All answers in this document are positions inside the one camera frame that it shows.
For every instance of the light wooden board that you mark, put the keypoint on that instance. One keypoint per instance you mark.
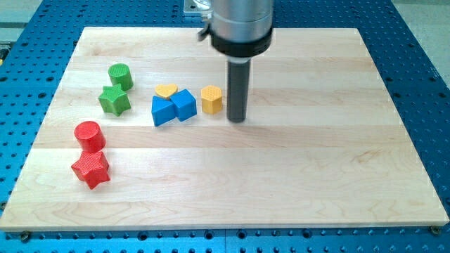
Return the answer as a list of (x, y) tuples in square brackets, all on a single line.
[(322, 145)]

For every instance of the green cylinder block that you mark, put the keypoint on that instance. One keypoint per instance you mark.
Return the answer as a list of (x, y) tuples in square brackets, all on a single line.
[(120, 74)]

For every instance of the blue cube block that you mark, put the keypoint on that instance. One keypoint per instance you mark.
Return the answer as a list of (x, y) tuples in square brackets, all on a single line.
[(185, 104)]

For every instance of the green star block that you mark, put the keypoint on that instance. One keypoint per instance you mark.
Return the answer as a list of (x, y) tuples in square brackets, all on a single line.
[(114, 100)]

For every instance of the clear acrylic mounting bracket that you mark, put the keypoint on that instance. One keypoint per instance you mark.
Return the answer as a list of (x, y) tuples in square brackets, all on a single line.
[(196, 7)]

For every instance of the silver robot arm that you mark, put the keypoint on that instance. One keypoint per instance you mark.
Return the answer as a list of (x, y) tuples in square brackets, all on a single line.
[(239, 29)]

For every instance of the yellow heart block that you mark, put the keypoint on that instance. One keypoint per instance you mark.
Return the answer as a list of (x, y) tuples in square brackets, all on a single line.
[(166, 90)]

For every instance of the blue triangle block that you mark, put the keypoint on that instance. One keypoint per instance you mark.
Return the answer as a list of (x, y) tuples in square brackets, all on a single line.
[(162, 110)]

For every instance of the yellow hexagon block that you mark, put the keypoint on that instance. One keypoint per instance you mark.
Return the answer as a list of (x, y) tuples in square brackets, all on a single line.
[(211, 97)]

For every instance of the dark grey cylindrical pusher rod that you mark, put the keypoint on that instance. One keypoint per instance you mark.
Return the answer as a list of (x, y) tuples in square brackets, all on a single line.
[(238, 76)]

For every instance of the red cylinder block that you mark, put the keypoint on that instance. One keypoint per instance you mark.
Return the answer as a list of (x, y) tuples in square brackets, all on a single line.
[(89, 136)]

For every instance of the red star block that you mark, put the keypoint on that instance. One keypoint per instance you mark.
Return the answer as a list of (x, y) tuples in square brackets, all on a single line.
[(91, 168)]

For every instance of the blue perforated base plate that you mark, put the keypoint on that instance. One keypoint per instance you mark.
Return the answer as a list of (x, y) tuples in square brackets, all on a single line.
[(420, 90)]

